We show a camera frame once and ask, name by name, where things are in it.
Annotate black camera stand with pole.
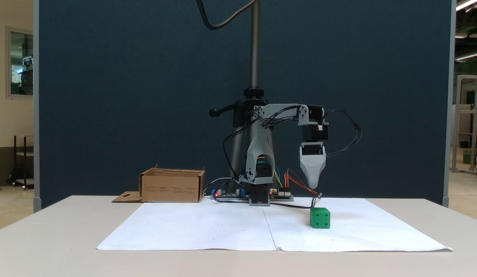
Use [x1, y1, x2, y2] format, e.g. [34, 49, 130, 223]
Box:
[209, 0, 278, 193]

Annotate framed wall window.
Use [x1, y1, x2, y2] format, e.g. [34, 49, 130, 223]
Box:
[6, 26, 34, 100]

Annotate black hanging cable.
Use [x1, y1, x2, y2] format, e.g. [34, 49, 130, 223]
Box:
[195, 0, 258, 30]

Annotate white paper sheet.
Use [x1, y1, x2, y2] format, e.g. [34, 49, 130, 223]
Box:
[96, 198, 453, 252]

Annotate brown cardboard box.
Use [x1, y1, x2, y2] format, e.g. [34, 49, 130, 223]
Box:
[112, 164, 206, 203]

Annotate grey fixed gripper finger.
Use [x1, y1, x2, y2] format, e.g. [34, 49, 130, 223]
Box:
[299, 154, 327, 190]

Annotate aluminium frame rack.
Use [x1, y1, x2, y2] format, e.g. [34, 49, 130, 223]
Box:
[452, 75, 477, 174]

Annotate circuit board with coloured wires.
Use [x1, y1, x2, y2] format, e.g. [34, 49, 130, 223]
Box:
[270, 188, 294, 202]

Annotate black gripper servo wires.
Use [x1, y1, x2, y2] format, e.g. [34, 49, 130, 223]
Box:
[324, 110, 362, 158]

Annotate black power cable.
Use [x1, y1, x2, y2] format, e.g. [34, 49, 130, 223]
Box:
[269, 194, 322, 209]

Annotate black arm servo wires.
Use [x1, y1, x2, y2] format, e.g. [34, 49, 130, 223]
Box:
[222, 106, 300, 186]

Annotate green dice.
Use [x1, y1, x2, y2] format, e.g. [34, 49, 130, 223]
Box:
[310, 207, 331, 229]

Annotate black shelf cart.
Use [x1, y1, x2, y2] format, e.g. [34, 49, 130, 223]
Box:
[8, 135, 34, 190]

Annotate dark blue partition panel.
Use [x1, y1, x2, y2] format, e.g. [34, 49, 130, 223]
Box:
[33, 0, 456, 213]

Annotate circuit board with blue parts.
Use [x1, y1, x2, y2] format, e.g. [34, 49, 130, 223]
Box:
[210, 188, 247, 200]

